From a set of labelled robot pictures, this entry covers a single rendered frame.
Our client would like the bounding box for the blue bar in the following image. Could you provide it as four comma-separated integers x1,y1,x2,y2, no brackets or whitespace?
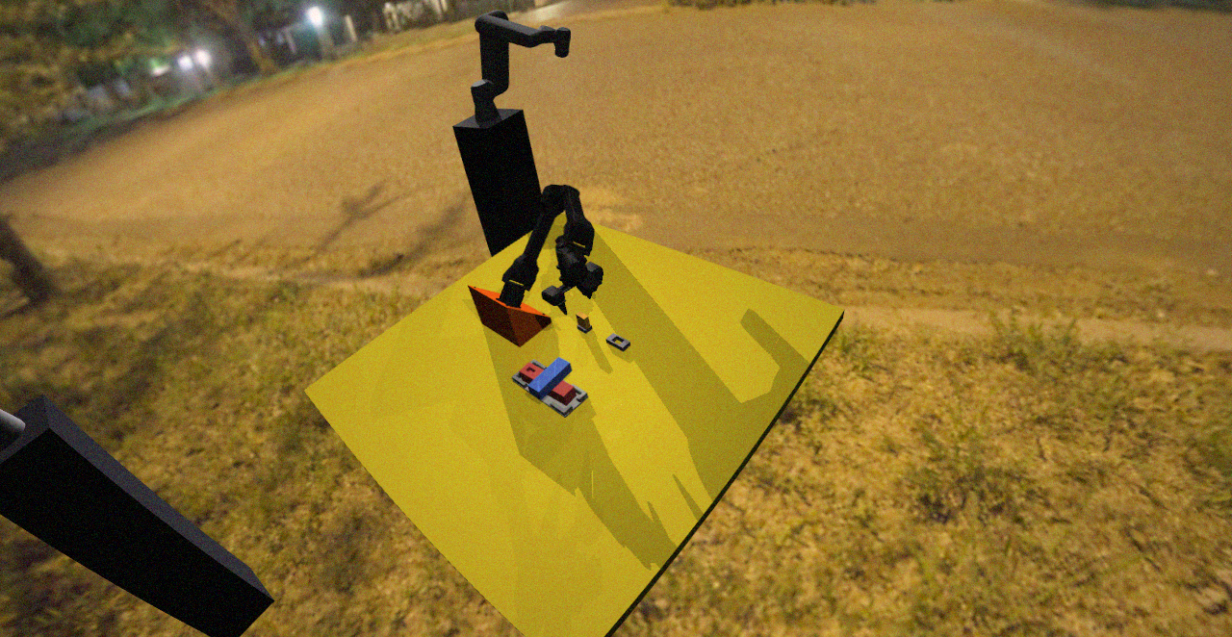
527,357,572,400

